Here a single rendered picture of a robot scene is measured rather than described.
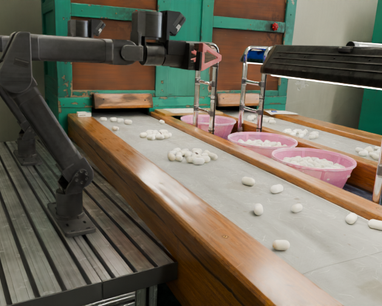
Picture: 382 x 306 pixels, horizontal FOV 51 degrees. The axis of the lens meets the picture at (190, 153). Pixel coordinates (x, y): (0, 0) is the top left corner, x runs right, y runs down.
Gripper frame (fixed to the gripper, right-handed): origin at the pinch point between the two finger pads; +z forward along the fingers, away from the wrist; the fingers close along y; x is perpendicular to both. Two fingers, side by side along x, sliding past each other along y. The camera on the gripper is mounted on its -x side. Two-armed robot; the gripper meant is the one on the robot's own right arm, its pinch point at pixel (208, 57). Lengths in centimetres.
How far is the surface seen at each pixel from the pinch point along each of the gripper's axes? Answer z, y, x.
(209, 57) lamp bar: 13.5, 19.9, 0.3
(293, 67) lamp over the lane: 5.3, -26.8, 1.0
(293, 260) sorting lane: -12, -49, 33
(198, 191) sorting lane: -8.4, -12.3, 33.4
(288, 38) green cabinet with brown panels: 114, 89, -12
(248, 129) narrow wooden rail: 58, 50, 32
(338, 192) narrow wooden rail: 20.1, -32.4, 30.5
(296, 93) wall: 221, 181, 31
